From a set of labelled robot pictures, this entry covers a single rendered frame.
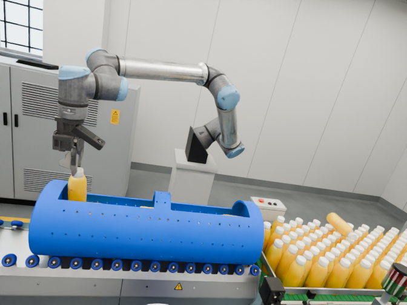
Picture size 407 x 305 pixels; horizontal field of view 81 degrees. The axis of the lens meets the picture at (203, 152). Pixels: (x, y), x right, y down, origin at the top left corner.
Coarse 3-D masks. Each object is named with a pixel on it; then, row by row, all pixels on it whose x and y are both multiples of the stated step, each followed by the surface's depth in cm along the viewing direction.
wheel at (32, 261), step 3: (30, 255) 88; (33, 255) 88; (36, 255) 89; (27, 258) 88; (30, 258) 88; (33, 258) 88; (36, 258) 88; (39, 258) 89; (27, 261) 87; (30, 261) 87; (33, 261) 88; (36, 261) 88; (27, 264) 87; (30, 264) 87; (33, 264) 87; (36, 264) 88; (30, 267) 87
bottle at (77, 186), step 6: (72, 180) 88; (78, 180) 89; (84, 180) 91; (72, 186) 89; (78, 186) 89; (84, 186) 91; (72, 192) 90; (78, 192) 91; (84, 192) 93; (72, 198) 91; (78, 198) 92; (84, 198) 94
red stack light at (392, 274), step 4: (392, 268) 85; (388, 272) 86; (392, 272) 84; (396, 272) 83; (388, 276) 86; (392, 276) 84; (396, 276) 83; (400, 276) 82; (404, 276) 82; (392, 280) 84; (396, 280) 83; (400, 280) 82; (404, 280) 82; (400, 284) 83; (404, 284) 82
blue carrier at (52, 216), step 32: (64, 192) 105; (160, 192) 102; (32, 224) 80; (64, 224) 82; (96, 224) 85; (128, 224) 88; (160, 224) 90; (192, 224) 94; (224, 224) 97; (256, 224) 101; (96, 256) 90; (128, 256) 91; (160, 256) 93; (192, 256) 95; (224, 256) 98; (256, 256) 100
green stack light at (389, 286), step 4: (384, 280) 87; (388, 280) 85; (384, 284) 87; (388, 284) 85; (392, 284) 84; (396, 284) 83; (384, 288) 86; (388, 288) 85; (392, 288) 84; (396, 288) 83; (400, 288) 83; (404, 288) 83; (388, 292) 85; (392, 292) 84; (396, 292) 84; (400, 292) 83; (396, 296) 84; (400, 296) 84
